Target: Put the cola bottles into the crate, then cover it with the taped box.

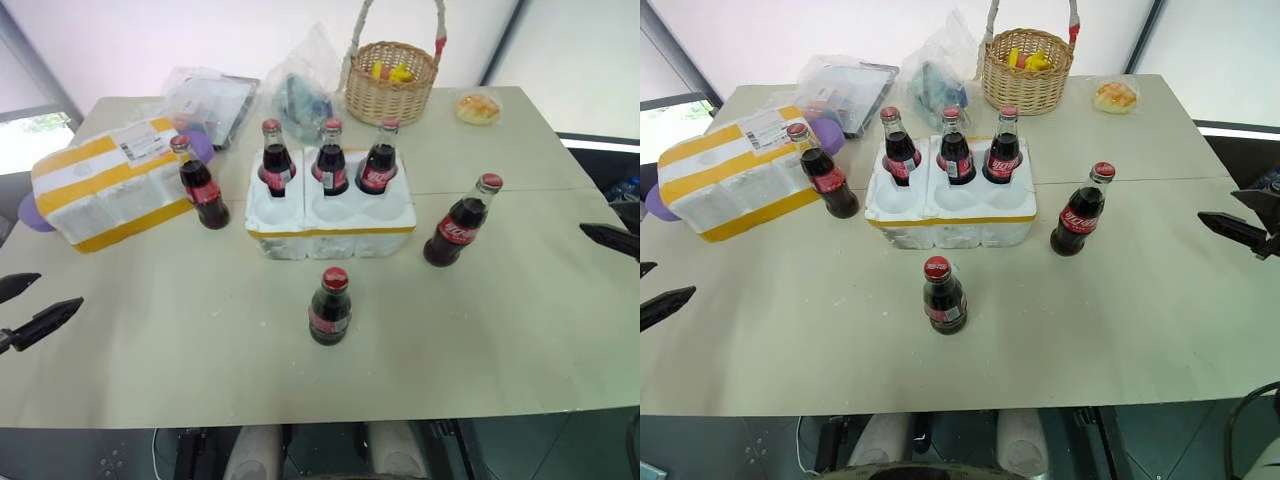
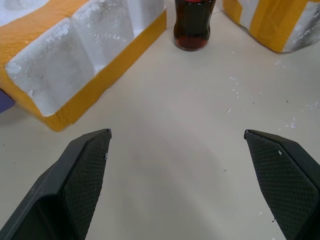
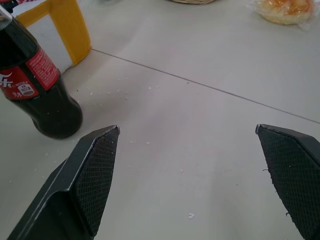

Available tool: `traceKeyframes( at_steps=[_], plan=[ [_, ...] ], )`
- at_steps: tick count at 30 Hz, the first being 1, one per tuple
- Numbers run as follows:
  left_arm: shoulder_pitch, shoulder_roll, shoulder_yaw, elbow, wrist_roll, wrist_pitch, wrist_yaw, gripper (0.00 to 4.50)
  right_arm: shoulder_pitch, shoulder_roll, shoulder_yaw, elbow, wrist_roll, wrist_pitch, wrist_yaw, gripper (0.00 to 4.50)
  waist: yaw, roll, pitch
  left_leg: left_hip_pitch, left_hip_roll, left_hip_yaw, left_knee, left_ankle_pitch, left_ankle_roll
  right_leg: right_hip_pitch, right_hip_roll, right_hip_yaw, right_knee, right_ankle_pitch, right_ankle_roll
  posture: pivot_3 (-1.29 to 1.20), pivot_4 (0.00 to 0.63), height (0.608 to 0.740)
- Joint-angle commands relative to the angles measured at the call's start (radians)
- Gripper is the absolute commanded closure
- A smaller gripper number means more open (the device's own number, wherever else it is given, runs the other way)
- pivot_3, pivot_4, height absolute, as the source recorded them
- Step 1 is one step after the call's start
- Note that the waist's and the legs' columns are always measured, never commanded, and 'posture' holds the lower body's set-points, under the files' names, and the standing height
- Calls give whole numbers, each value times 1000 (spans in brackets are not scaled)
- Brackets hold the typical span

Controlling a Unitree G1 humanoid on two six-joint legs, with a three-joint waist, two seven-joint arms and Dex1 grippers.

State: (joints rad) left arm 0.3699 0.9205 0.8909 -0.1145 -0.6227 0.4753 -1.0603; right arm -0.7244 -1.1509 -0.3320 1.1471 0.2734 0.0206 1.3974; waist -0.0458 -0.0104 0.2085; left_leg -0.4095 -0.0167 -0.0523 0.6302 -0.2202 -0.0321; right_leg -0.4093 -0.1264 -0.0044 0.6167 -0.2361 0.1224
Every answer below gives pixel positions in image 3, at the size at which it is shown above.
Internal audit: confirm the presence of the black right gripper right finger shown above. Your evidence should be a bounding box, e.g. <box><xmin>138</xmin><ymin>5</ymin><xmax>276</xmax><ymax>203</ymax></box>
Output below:
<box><xmin>255</xmin><ymin>123</ymin><xmax>320</xmax><ymax>240</ymax></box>

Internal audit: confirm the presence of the bread in clear plastic bag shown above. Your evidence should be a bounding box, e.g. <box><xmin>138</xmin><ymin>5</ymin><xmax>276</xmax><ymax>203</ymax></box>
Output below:
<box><xmin>247</xmin><ymin>0</ymin><xmax>316</xmax><ymax>32</ymax></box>

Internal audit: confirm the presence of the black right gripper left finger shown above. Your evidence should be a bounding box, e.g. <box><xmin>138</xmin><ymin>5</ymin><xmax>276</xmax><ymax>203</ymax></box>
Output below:
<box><xmin>7</xmin><ymin>125</ymin><xmax>121</xmax><ymax>240</ymax></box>

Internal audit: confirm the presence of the cola bottle with red label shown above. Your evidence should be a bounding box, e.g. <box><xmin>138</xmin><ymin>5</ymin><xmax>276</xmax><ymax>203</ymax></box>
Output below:
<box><xmin>0</xmin><ymin>5</ymin><xmax>84</xmax><ymax>140</ymax></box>

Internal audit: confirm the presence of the yellow and white box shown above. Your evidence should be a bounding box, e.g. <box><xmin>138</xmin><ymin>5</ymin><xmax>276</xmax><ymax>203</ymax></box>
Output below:
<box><xmin>10</xmin><ymin>0</ymin><xmax>92</xmax><ymax>73</ymax></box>

